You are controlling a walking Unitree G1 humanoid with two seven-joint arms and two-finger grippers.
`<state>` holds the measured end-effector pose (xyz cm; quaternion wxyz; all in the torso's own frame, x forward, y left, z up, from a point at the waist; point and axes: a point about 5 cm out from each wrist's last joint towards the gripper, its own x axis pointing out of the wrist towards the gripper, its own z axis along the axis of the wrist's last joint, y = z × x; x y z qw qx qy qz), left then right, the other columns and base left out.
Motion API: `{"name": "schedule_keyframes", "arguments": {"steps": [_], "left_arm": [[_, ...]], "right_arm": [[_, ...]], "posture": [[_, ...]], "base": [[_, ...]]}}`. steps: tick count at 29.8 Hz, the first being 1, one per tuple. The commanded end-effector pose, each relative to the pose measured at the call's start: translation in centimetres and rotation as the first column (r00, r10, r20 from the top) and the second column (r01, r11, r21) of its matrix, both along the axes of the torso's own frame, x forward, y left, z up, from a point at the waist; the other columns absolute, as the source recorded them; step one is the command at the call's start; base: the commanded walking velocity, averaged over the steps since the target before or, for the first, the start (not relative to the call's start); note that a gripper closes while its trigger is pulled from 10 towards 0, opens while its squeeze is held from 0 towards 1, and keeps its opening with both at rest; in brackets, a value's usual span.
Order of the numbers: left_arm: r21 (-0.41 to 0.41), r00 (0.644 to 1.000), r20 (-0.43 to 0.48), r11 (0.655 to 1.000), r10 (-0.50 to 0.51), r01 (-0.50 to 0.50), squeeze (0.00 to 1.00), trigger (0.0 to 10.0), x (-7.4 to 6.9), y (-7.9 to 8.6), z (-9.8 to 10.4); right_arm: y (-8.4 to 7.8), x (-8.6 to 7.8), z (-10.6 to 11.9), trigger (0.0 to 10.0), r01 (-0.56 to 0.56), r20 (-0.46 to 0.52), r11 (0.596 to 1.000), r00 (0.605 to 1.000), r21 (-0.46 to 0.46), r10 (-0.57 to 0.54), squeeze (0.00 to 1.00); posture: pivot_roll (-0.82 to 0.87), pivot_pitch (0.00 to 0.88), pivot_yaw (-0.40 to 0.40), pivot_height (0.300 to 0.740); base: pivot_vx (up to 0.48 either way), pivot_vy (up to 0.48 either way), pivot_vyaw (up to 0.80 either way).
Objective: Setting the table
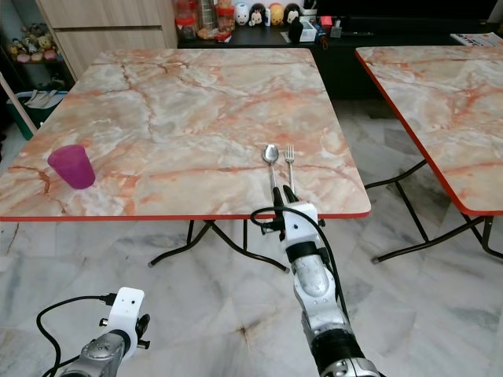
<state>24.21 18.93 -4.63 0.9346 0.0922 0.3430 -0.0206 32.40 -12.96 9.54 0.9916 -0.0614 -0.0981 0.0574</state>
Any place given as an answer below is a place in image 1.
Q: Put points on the small white box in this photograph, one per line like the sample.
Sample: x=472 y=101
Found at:
x=302 y=31

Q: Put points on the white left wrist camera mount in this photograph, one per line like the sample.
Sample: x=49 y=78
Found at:
x=124 y=310

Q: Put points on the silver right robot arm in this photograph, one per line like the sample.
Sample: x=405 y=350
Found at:
x=318 y=294

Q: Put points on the light wooden cabinet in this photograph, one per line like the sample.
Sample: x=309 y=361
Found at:
x=110 y=35

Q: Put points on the small red snack jar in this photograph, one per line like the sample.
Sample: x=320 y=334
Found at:
x=225 y=19

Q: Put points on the yellow cartoon figurine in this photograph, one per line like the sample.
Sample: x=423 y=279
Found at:
x=275 y=14

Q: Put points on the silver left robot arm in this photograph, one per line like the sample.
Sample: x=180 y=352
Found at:
x=96 y=357

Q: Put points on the red-lidded plastic jar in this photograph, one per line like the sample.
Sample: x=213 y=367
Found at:
x=186 y=21

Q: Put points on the marble-pattern folding table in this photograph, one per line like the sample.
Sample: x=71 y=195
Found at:
x=440 y=102
x=204 y=118

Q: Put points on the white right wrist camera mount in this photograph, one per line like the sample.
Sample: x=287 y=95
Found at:
x=302 y=221

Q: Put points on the purple plastic cup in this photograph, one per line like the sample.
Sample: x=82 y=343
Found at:
x=72 y=166

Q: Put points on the white cartoon figurine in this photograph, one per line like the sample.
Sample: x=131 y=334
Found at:
x=241 y=14

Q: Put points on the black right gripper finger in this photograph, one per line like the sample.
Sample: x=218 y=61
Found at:
x=289 y=198
x=278 y=200

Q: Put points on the green storage bin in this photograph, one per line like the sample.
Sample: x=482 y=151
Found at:
x=51 y=110

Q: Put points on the black television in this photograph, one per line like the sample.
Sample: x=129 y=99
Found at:
x=409 y=6

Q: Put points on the printed magazine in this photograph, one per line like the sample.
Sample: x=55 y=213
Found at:
x=478 y=38

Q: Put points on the light wooden stick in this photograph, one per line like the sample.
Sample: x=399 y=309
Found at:
x=20 y=106

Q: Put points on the small red object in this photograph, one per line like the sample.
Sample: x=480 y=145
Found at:
x=325 y=21

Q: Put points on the silver metal spoon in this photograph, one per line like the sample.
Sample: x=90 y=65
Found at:
x=271 y=153

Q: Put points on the black mouse figurine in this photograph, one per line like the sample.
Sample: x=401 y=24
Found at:
x=258 y=15
x=291 y=14

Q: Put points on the clear tall plastic jar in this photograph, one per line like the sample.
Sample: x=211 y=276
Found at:
x=207 y=16

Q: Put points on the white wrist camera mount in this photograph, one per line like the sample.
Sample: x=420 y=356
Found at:
x=124 y=310
x=302 y=221

